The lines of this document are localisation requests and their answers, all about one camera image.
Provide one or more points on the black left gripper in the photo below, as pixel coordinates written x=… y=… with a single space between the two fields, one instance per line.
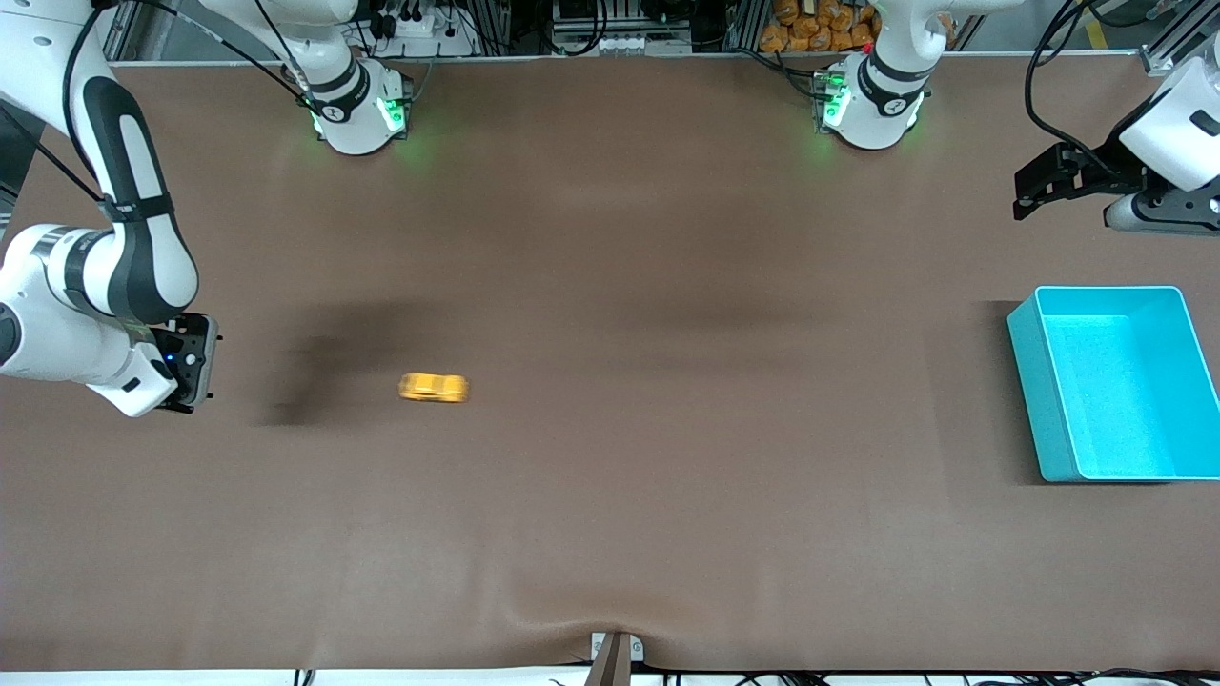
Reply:
x=1108 y=170

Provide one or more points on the yellow beetle toy car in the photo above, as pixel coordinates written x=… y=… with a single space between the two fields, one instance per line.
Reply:
x=434 y=388

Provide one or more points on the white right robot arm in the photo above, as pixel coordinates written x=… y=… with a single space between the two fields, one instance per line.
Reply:
x=143 y=257

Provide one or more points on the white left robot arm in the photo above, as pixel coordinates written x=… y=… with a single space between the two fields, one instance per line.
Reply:
x=882 y=114

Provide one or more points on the teal plastic bin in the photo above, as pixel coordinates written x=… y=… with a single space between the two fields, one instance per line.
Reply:
x=1125 y=400

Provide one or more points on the orange packaged items pile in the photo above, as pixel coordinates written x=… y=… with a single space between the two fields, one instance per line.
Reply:
x=820 y=24

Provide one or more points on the white power strip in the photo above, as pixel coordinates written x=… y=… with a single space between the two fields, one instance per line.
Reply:
x=419 y=29

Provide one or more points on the brown table mat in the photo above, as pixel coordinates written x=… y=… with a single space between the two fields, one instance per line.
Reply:
x=610 y=476

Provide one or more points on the white terminal block row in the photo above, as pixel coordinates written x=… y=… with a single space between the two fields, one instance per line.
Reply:
x=624 y=45

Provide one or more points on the aluminium frame post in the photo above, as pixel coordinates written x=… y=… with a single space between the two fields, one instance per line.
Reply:
x=119 y=38
x=1161 y=63

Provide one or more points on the brown bar under bracket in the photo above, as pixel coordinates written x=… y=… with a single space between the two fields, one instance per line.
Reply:
x=610 y=669

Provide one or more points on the grey metal table bracket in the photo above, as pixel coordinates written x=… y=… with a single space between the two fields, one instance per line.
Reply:
x=637 y=650

